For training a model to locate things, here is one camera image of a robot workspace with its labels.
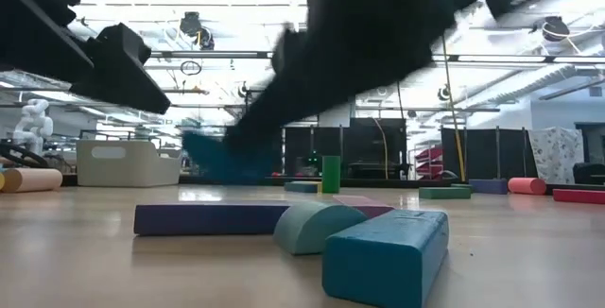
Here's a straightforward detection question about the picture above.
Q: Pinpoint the grey plastic bin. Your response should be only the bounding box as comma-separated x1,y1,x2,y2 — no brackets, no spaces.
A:
76,139,183,188

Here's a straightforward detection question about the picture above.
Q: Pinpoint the yellow cable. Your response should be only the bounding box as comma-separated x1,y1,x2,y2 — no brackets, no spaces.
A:
440,36,468,182

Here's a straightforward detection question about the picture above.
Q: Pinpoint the natural wood cylinder block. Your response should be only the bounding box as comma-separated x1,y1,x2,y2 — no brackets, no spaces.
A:
1,167,64,194

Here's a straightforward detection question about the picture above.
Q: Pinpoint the long blue block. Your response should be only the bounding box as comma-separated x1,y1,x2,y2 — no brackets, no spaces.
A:
321,208,450,308

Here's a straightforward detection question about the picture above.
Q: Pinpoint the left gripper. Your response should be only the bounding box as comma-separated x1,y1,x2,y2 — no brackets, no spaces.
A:
0,0,171,115

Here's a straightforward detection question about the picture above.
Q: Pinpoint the black chair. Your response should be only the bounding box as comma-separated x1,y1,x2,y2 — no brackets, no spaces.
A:
571,161,605,185

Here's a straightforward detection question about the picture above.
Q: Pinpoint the black room divider panel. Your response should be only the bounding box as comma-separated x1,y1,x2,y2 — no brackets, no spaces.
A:
283,125,350,178
440,127,540,182

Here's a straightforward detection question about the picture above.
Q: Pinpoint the white humanoid robot figure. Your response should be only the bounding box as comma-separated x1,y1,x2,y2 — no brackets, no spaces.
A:
12,98,55,157

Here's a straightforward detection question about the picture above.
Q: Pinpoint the red shelf rack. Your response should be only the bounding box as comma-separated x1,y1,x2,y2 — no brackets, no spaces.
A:
414,144,445,180

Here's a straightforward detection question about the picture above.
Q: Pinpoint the blue half-round block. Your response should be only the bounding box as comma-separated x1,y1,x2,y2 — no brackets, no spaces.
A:
181,130,285,186

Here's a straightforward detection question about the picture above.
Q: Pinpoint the green cylinder block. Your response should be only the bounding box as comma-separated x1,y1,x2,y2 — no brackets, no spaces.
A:
321,155,342,195

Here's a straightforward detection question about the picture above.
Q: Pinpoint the long red block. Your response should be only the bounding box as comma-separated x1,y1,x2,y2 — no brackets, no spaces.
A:
551,188,605,206

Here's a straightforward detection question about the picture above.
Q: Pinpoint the white patterned sheet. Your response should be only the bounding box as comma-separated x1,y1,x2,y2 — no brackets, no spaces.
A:
527,127,586,185

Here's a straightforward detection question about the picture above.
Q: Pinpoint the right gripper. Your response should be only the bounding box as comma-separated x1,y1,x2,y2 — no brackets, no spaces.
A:
225,28,360,167

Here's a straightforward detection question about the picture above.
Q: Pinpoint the black aluminium table frame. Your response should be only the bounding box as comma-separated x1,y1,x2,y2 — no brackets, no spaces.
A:
60,173,605,191

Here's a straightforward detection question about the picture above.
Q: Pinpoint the pink cylinder block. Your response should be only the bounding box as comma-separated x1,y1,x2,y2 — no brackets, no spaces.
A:
507,177,548,197

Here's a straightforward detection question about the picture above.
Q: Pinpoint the long teal block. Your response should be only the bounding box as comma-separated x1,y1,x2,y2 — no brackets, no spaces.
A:
284,180,323,194

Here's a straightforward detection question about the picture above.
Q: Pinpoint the long pink block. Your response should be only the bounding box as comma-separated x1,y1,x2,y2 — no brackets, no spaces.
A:
332,195,397,219

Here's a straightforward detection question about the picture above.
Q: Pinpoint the light cyan half-round block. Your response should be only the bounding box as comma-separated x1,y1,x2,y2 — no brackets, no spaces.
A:
272,201,369,256

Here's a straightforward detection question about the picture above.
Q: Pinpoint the black cabinet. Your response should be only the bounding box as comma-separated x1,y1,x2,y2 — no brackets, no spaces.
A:
348,117,408,180

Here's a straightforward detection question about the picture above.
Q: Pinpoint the long purple block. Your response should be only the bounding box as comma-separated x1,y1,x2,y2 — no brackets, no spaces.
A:
133,201,292,237
468,178,510,196

